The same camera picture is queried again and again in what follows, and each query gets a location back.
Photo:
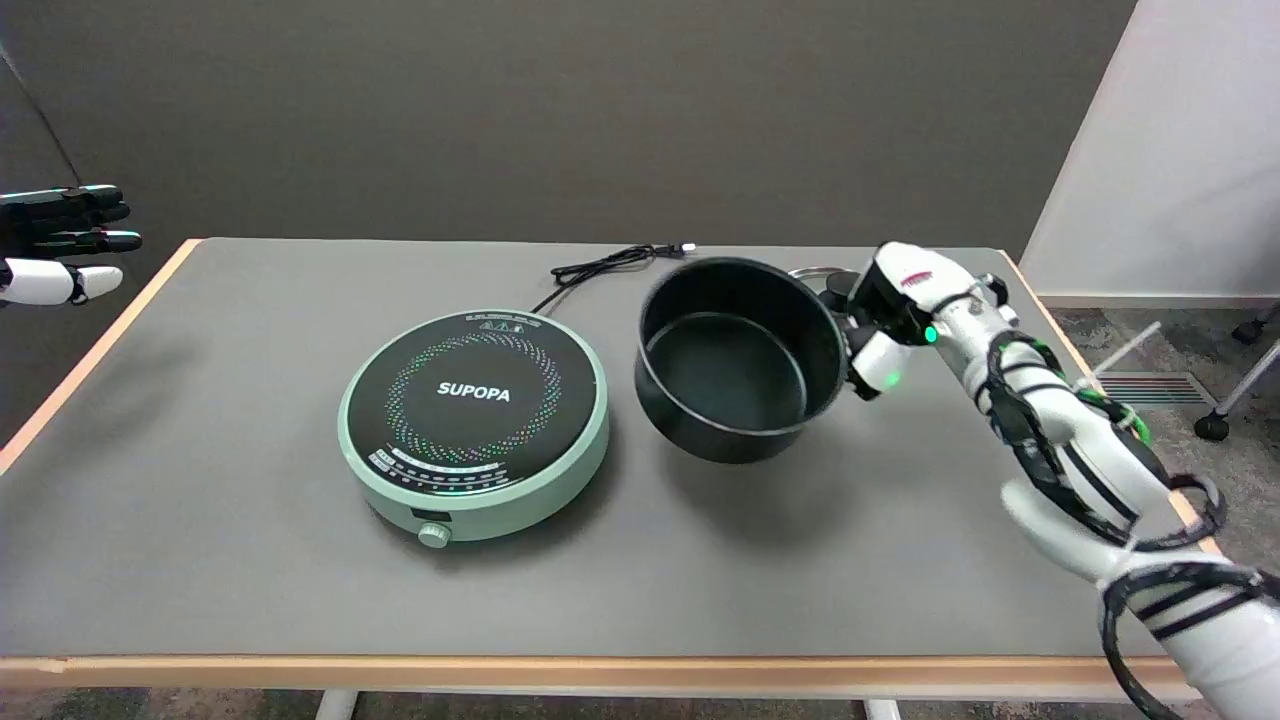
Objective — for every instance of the glass pot lid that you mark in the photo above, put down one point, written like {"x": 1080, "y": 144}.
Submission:
{"x": 825, "y": 280}

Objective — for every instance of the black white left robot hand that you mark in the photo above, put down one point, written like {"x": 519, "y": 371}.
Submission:
{"x": 55, "y": 245}

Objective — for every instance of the black cooking pot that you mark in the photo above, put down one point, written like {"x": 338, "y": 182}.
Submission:
{"x": 735, "y": 360}

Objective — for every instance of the chair leg with caster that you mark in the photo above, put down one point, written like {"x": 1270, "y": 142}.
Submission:
{"x": 1235, "y": 395}

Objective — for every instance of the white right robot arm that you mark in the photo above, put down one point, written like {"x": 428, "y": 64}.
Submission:
{"x": 1110, "y": 480}

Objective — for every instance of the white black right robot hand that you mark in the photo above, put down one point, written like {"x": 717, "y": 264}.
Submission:
{"x": 905, "y": 300}

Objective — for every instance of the grey table mat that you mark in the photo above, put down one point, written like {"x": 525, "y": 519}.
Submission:
{"x": 560, "y": 450}

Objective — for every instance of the green round induction cooker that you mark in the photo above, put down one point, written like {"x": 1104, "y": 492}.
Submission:
{"x": 473, "y": 420}

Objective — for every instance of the floor air vent grille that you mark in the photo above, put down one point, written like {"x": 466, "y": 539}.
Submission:
{"x": 1155, "y": 390}

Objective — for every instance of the black caster wheel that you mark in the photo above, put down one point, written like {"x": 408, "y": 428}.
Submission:
{"x": 1250, "y": 328}

